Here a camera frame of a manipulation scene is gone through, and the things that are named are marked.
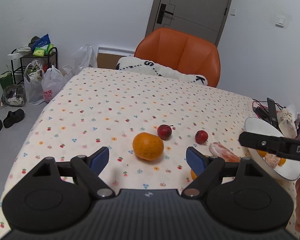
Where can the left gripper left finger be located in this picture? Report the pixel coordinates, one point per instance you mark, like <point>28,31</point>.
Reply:
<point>87,169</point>

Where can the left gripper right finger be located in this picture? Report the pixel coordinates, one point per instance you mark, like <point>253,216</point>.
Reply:
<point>207,169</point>

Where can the small kumquat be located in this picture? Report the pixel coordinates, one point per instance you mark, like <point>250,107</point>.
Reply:
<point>282,161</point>
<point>193,175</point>

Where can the peeled pomelo segment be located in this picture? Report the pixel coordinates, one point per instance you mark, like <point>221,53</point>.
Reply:
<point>218,150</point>
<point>272,160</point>

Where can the red cherry apple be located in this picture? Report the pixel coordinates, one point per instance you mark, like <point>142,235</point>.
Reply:
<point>201,137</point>
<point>164,132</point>

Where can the large orange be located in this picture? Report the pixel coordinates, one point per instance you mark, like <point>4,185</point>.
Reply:
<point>147,146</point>
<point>262,154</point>

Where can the white plate blue rim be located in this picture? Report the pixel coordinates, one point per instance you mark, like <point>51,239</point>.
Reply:
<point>290,170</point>

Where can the black phone on stand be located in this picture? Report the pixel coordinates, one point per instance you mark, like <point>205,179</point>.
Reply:
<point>272,113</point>

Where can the floral tablecloth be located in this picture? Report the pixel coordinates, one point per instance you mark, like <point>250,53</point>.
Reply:
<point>102,107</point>

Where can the black shoe right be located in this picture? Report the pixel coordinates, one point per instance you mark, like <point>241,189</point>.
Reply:
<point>13,118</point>

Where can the white shopping bag red print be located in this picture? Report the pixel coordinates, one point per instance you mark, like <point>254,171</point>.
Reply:
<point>52,83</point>

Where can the clear bag with shoes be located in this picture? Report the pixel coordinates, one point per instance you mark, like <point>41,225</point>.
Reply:
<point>14,95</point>

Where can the white bag with groceries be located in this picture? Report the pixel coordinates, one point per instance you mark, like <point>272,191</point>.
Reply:
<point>33,76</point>

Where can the white fluffy cushion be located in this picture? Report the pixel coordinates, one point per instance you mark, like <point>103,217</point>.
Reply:
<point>137,65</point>

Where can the orange leather chair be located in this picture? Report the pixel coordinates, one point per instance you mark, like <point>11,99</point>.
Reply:
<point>183,52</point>

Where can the green paper bag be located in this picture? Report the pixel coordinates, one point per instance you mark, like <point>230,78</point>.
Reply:
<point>6,79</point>

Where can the green package on shelf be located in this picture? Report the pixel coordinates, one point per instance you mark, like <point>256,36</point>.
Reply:
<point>42,51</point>

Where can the black metal shelf rack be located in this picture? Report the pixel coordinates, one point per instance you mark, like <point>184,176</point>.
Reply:
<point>19,61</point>

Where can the blue package on shelf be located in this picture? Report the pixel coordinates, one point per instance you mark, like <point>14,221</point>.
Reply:
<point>38,42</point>

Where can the grey door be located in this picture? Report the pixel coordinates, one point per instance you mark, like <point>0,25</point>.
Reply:
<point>201,18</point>

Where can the white plastic bag by wall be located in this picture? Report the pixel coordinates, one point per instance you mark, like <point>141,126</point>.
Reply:
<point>83,58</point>

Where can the cardboard box by wall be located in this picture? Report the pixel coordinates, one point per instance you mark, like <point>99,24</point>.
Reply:
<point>107,57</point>

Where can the wall light switch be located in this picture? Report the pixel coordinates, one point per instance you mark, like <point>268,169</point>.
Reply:
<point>280,21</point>

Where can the black door handle lock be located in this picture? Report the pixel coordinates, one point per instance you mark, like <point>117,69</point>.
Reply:
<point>162,12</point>

